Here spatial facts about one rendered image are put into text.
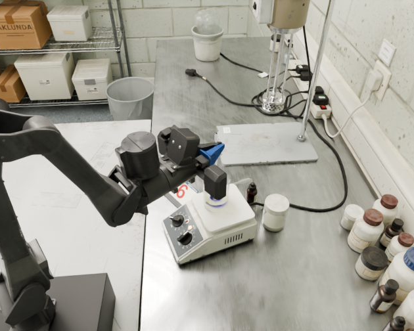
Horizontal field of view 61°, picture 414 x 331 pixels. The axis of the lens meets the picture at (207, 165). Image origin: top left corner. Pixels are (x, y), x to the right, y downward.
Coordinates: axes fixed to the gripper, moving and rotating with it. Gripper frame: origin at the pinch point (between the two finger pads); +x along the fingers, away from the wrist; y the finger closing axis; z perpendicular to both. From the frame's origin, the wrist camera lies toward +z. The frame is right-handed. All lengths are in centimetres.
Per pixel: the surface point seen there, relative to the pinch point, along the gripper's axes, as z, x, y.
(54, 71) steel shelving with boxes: -77, 36, 216
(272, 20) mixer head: 14.7, 32.1, 13.9
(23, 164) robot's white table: -26, -26, 56
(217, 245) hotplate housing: -22.8, -3.2, -6.1
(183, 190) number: -23.7, 2.4, 13.6
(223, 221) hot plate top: -17.4, -0.4, -4.8
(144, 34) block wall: -68, 113, 210
